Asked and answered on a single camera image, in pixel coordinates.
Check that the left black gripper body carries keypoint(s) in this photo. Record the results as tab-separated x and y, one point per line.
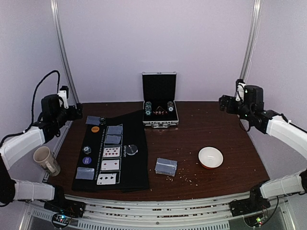
60	119

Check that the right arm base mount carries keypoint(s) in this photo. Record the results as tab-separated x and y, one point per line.
249	208

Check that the orange big blind button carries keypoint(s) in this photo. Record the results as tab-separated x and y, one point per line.
95	129

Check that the aluminium poker case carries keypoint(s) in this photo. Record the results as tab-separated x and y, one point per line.
159	88

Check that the ten of diamonds card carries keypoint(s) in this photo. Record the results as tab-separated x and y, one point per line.
111	152

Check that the left chip stack in case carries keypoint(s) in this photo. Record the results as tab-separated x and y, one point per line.
148	108

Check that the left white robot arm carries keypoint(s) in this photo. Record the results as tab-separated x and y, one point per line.
13	150

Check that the beige mug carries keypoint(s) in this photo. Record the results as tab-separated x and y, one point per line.
45	158

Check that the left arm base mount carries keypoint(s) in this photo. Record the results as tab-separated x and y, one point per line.
65	212

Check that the grey playing card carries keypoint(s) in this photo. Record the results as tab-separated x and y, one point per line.
93	120
84	173

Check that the white and orange bowl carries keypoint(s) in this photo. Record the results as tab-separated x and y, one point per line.
210	157

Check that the three of spades card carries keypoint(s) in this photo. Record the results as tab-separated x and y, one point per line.
107	179

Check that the right chip stack in case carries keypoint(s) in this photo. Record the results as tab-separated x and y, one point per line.
170	106

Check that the deck of grey cards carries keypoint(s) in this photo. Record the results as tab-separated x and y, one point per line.
166	167

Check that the poker chip stack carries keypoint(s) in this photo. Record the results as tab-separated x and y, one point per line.
102	120

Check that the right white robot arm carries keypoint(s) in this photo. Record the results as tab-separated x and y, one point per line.
289	143

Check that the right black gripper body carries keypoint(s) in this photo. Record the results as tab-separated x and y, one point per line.
224	103

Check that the aluminium frame post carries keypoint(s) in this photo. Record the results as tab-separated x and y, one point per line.
252	38
63	53

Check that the black poker mat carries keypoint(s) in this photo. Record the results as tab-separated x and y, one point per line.
133	173

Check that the two of diamonds card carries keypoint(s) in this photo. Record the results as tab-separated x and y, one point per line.
110	165

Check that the purple small blind button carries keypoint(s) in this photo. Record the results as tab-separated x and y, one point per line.
87	160

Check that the left aluminium frame post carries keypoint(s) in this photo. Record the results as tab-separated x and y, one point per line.
63	53

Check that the chip stack in case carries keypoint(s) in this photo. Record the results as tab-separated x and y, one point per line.
148	108
170	106

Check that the right aluminium frame post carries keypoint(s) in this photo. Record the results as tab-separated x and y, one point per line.
252	38

